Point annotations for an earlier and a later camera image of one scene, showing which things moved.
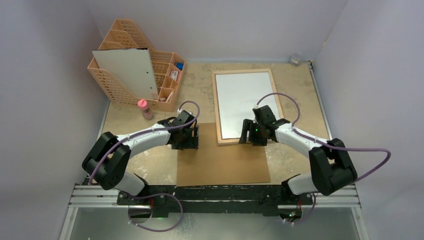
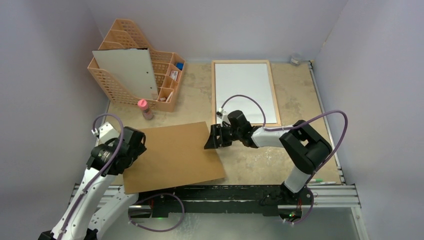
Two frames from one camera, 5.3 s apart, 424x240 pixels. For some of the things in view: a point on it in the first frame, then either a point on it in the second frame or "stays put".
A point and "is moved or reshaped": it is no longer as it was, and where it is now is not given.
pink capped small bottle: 147,114 stays put
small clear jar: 295,59 stays put
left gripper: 191,143 → 142,148
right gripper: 249,134 → 222,134
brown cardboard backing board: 212,163 is moved or reshaped
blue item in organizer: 179,65 stays put
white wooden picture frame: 236,93 → 214,101
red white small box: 173,74 stays put
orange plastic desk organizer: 166,66 stays put
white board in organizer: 133,68 stays put
